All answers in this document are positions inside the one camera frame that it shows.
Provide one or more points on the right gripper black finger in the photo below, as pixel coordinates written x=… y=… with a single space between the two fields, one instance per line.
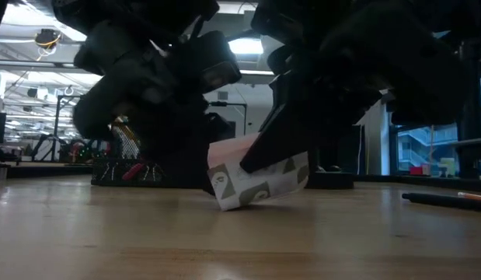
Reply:
x=283 y=128

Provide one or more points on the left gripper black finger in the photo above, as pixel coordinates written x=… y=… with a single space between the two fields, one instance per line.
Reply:
x=178 y=155

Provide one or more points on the pink sticky note pad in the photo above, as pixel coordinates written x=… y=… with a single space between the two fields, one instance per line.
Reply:
x=263 y=186

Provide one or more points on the plain black pen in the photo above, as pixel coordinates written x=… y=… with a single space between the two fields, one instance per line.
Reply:
x=442 y=201

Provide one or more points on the orange pencil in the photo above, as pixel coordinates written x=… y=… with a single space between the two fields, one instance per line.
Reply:
x=475 y=196

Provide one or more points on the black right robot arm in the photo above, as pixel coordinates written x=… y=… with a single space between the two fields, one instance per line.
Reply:
x=426 y=78

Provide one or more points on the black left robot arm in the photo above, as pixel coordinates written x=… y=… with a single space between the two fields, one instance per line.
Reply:
x=127 y=9

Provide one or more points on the black mesh desk organizer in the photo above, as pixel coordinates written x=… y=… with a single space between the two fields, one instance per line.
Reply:
x=108 y=173

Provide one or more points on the white globe table lamp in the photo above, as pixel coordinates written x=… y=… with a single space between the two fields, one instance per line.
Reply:
x=333 y=180

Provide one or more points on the red box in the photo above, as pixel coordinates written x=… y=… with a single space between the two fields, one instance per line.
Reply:
x=416 y=170

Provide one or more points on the black background gantry frame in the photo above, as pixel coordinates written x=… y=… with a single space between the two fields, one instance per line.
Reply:
x=224 y=103
x=58 y=128

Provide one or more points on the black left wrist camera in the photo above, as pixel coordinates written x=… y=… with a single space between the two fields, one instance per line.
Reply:
x=220 y=74

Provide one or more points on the black aluminium table frame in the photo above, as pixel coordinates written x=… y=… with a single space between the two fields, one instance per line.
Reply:
x=419 y=182

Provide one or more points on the black vertical post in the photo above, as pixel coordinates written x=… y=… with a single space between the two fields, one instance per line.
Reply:
x=468 y=148

